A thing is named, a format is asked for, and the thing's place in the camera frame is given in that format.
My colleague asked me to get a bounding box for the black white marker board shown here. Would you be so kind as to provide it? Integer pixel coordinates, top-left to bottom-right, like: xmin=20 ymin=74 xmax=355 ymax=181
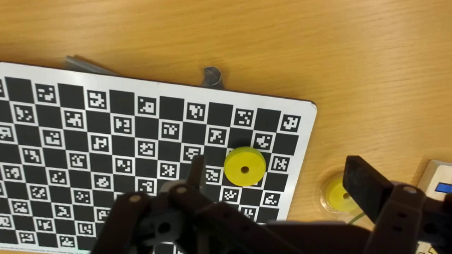
xmin=0 ymin=61 xmax=319 ymax=254

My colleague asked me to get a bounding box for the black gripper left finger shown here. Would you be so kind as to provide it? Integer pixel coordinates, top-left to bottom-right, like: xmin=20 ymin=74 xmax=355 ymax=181
xmin=91 ymin=154 xmax=266 ymax=254

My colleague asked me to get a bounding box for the yellow round tile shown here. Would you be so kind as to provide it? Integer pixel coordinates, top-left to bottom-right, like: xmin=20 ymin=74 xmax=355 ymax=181
xmin=222 ymin=146 xmax=267 ymax=188
xmin=324 ymin=177 xmax=360 ymax=215

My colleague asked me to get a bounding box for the clear plastic cup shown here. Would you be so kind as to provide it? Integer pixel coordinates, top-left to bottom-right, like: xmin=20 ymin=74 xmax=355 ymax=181
xmin=317 ymin=164 xmax=376 ymax=226

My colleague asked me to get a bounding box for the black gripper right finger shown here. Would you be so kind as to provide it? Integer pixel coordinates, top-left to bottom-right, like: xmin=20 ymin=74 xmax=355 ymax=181
xmin=342 ymin=154 xmax=452 ymax=254

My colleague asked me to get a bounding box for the round gray board foot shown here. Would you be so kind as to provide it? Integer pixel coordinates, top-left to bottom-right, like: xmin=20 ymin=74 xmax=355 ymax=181
xmin=202 ymin=67 xmax=225 ymax=91

